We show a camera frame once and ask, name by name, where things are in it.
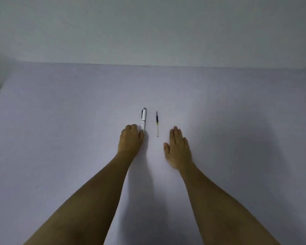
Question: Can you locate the person's right hand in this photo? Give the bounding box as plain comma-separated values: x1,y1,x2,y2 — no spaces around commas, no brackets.
163,126,196,172

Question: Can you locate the person's left hand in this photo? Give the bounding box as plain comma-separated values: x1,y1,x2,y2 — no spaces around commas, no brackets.
117,124,145,156

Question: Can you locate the person's right forearm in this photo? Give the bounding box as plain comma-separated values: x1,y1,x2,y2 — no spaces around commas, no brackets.
180,163,281,245

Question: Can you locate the person's left forearm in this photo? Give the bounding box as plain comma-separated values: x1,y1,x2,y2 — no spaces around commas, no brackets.
23,152,139,245

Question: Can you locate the pale lavender table cloth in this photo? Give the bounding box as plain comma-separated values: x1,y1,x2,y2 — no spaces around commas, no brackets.
0,61,306,245

